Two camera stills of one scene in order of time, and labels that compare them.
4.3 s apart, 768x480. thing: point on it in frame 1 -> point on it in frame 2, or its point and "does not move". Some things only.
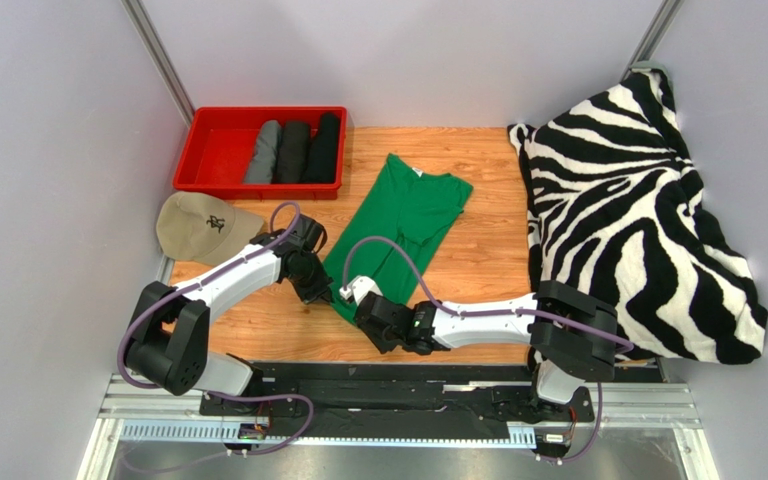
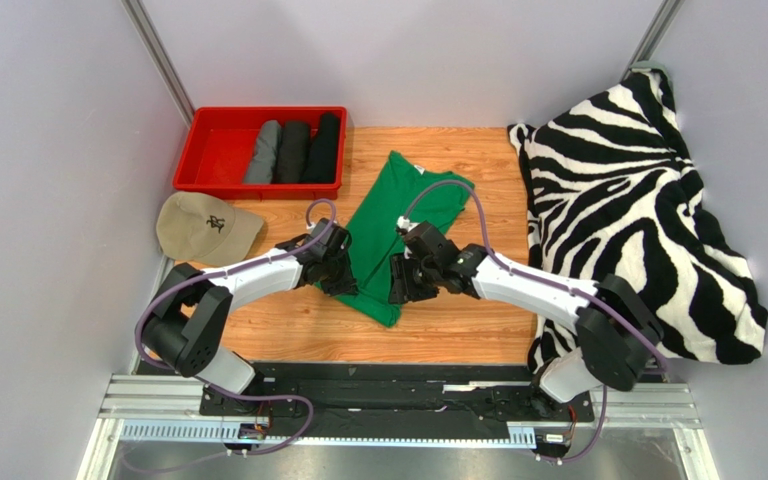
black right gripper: (370, 319) -> (408, 280)
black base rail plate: (445, 394) does not move
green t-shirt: (410, 207) does not move
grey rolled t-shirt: (266, 149) does not move
